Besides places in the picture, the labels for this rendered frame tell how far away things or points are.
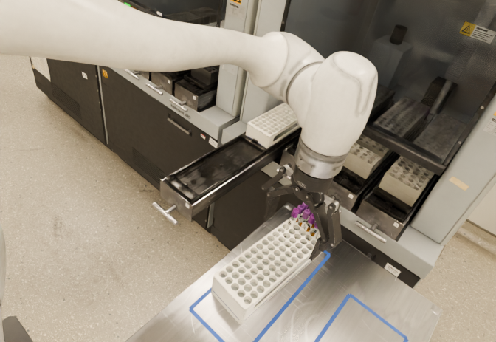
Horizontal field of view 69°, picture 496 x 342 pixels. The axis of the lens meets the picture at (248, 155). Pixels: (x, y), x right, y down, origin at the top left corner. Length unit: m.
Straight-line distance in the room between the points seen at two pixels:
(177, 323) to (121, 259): 1.11
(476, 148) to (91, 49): 0.93
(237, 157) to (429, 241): 0.65
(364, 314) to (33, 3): 0.81
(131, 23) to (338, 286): 0.73
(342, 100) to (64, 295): 1.53
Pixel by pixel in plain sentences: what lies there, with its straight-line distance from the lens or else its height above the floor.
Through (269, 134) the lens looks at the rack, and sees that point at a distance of 1.19.
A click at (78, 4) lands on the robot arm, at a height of 1.43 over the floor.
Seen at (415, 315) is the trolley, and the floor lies 0.82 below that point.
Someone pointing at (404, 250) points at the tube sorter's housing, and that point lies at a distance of 1.21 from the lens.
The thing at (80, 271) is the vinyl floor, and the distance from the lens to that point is 1.89.
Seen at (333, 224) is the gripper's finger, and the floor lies 1.04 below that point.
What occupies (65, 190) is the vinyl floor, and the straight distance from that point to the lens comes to 2.24.
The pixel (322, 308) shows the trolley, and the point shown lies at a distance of 0.88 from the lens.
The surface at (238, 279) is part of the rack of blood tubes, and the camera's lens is 0.79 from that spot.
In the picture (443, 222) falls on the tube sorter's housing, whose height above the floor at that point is 0.82.
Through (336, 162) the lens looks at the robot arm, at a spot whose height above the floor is 1.17.
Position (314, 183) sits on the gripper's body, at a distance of 0.67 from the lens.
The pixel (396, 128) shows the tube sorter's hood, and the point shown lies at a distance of 1.10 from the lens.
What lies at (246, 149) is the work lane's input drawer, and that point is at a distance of 1.21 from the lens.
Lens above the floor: 1.55
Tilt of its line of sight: 39 degrees down
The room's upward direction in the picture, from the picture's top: 11 degrees clockwise
